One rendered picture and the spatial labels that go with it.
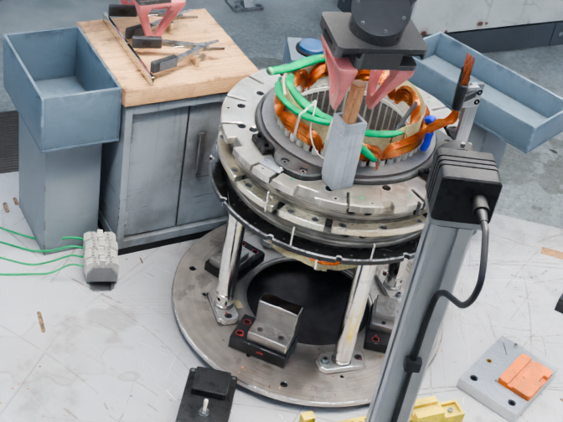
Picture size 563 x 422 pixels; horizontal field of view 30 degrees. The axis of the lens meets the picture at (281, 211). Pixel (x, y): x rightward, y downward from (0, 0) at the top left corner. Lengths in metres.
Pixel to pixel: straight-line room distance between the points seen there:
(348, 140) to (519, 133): 0.40
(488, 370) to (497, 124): 0.35
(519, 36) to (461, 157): 3.32
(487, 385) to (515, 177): 1.94
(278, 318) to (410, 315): 0.57
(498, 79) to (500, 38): 2.39
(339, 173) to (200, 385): 0.32
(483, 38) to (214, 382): 2.81
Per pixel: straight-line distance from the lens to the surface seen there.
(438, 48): 1.68
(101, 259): 1.49
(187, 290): 1.48
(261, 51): 3.70
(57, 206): 1.50
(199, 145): 1.49
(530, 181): 3.36
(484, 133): 1.56
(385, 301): 1.47
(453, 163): 0.75
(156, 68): 1.40
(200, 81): 1.42
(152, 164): 1.48
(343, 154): 1.18
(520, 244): 1.75
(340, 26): 1.10
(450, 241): 0.78
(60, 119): 1.38
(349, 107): 1.16
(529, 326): 1.60
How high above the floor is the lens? 1.80
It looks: 38 degrees down
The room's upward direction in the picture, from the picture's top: 11 degrees clockwise
